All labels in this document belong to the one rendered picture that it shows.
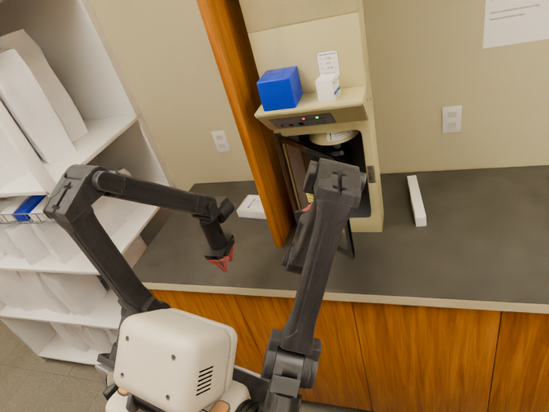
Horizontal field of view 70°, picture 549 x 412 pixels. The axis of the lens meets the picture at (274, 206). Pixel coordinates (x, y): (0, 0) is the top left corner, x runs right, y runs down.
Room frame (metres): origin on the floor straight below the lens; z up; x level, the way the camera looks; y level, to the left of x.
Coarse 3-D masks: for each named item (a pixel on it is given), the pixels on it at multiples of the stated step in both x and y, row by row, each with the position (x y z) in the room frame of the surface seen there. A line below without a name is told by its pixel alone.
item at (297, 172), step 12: (288, 144) 1.14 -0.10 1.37; (300, 144) 1.08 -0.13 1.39; (288, 156) 1.16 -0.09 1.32; (300, 156) 1.10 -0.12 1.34; (312, 156) 1.04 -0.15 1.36; (324, 156) 0.98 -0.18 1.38; (288, 168) 1.18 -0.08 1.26; (300, 168) 1.11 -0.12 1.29; (300, 180) 1.13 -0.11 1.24; (300, 192) 1.14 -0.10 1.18; (300, 204) 1.16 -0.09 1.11; (348, 228) 0.93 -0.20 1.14; (348, 240) 0.94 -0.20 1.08; (348, 252) 0.95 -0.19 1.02
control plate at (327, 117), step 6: (318, 114) 1.06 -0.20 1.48; (324, 114) 1.06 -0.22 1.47; (330, 114) 1.05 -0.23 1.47; (270, 120) 1.13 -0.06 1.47; (276, 120) 1.12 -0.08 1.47; (282, 120) 1.12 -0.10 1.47; (288, 120) 1.12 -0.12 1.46; (294, 120) 1.11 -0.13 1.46; (300, 120) 1.11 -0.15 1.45; (306, 120) 1.10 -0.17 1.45; (312, 120) 1.10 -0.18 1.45; (318, 120) 1.10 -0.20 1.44; (330, 120) 1.09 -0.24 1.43; (276, 126) 1.16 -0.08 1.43; (288, 126) 1.16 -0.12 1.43; (294, 126) 1.15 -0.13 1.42; (300, 126) 1.15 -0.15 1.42
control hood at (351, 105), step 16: (304, 96) 1.14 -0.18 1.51; (352, 96) 1.03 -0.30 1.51; (256, 112) 1.13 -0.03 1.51; (272, 112) 1.10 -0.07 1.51; (288, 112) 1.07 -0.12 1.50; (304, 112) 1.06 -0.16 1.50; (320, 112) 1.05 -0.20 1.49; (336, 112) 1.04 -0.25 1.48; (352, 112) 1.03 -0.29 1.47; (368, 112) 1.08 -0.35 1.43; (272, 128) 1.19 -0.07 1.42
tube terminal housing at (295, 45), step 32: (256, 32) 1.21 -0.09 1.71; (288, 32) 1.17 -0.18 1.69; (320, 32) 1.13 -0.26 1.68; (352, 32) 1.10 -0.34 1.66; (256, 64) 1.22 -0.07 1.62; (288, 64) 1.18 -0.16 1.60; (352, 64) 1.10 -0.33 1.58; (288, 128) 1.20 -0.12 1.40; (320, 128) 1.15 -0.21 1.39; (352, 128) 1.11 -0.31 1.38; (352, 224) 1.13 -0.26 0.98
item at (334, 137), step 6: (324, 132) 1.18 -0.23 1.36; (330, 132) 1.17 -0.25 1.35; (336, 132) 1.16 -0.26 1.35; (342, 132) 1.16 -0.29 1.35; (348, 132) 1.16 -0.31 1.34; (354, 132) 1.17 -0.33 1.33; (312, 138) 1.22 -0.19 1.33; (318, 138) 1.19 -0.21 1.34; (324, 138) 1.17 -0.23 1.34; (330, 138) 1.16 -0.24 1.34; (336, 138) 1.16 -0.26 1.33; (342, 138) 1.15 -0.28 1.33; (348, 138) 1.15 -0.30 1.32; (318, 144) 1.19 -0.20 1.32; (324, 144) 1.17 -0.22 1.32; (330, 144) 1.16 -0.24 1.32; (336, 144) 1.15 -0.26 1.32
